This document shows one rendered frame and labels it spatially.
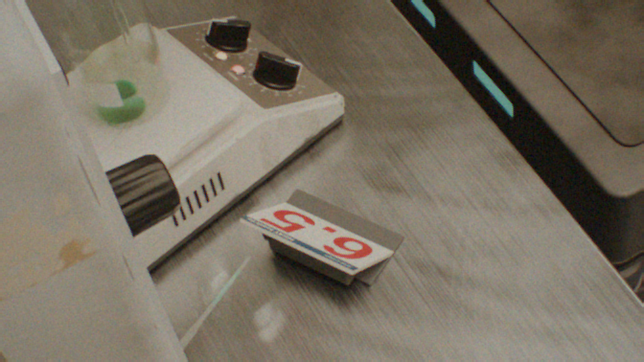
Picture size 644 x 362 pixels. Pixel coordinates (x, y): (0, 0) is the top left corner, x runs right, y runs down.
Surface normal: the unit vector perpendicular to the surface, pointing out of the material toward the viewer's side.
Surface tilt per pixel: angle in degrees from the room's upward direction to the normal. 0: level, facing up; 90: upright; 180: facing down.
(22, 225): 90
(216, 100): 0
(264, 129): 90
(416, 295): 0
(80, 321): 90
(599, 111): 0
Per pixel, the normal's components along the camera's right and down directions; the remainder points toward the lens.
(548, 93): -0.12, -0.60
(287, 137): 0.66, 0.55
